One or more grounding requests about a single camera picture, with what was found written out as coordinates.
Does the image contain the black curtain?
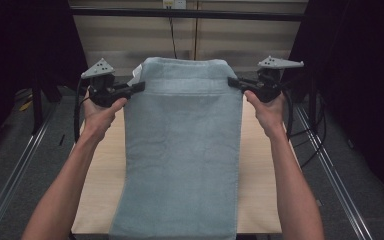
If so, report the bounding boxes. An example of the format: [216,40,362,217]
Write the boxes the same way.
[0,0,94,164]
[278,0,384,209]

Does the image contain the white wall outlet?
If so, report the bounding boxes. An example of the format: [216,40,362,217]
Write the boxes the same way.
[162,0,188,10]

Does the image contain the person's left hand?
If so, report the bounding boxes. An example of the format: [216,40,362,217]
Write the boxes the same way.
[80,90,129,143]

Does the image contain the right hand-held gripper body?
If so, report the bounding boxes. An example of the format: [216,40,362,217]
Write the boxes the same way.
[255,55,305,104]

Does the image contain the light blue towel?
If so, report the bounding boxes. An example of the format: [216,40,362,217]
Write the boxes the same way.
[108,56,245,240]

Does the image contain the metal floor rail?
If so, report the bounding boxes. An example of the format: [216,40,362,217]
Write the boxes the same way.
[0,105,58,240]
[294,104,377,240]

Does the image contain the black floor cables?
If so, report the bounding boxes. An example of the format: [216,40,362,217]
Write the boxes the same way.
[288,94,328,168]

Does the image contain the black metal stand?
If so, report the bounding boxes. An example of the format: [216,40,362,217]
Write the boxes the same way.
[30,77,45,135]

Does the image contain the black wall cable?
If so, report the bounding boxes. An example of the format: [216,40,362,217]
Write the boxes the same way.
[168,16,178,60]

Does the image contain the black horizontal frame bar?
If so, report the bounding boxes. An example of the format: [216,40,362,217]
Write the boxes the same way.
[69,7,307,23]

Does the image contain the yellow object on floor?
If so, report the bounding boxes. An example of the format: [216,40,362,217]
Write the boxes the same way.
[18,100,34,112]

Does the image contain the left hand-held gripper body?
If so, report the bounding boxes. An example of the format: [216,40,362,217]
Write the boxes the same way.
[80,58,132,109]

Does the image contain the person's right hand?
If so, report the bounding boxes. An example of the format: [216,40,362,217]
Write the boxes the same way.
[244,89,286,138]

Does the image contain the right hand-held gripper cable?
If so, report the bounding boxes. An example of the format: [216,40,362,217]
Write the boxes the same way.
[280,87,295,141]

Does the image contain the hand-held gripper cable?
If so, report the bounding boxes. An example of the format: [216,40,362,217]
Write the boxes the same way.
[73,77,92,144]
[280,87,295,141]

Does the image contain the left hand-held gripper cable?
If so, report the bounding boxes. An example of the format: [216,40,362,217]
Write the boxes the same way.
[73,77,92,144]

